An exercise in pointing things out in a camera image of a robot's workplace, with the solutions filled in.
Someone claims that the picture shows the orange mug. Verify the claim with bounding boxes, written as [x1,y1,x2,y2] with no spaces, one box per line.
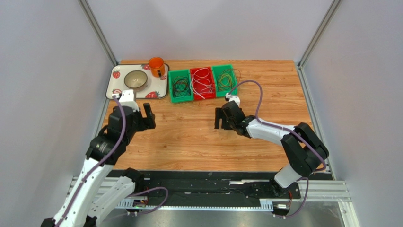
[149,57,165,78]

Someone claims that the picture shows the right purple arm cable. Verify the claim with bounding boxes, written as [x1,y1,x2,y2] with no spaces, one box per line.
[228,79,327,219]

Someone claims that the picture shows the green bin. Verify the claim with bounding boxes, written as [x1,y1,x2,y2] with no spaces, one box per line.
[211,64,238,97]
[168,70,193,103]

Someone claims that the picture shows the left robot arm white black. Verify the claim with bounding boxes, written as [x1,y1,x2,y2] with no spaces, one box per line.
[41,102,156,227]

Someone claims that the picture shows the yellow green wires in bin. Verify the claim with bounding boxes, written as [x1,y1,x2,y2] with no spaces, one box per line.
[217,68,242,92]

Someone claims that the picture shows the left green bin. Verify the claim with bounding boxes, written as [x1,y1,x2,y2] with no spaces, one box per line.
[168,70,193,103]

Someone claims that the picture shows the aluminium frame rail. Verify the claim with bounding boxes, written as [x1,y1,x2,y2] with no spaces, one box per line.
[56,176,359,227]

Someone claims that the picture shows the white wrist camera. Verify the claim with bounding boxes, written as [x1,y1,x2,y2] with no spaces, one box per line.
[225,94,241,106]
[112,89,140,112]

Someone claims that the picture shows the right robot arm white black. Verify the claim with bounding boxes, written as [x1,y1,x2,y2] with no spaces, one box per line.
[214,101,329,190]

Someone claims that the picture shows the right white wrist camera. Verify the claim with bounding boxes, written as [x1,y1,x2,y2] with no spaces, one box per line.
[225,94,241,106]

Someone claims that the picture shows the black wires in bin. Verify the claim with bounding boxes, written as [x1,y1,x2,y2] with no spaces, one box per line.
[170,75,193,97]

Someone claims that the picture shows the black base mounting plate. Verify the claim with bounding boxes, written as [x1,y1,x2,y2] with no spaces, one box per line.
[114,170,301,209]

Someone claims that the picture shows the red bin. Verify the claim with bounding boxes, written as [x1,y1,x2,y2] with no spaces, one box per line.
[190,67,216,100]

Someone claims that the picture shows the red wire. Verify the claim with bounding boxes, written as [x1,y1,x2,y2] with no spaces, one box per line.
[170,74,193,96]

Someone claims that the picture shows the right green bin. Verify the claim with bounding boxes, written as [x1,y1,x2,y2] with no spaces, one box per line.
[211,64,238,97]

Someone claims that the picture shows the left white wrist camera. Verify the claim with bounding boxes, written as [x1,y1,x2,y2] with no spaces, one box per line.
[112,89,140,112]

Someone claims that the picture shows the beige ceramic bowl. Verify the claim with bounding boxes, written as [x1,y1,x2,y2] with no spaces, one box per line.
[124,70,148,92]

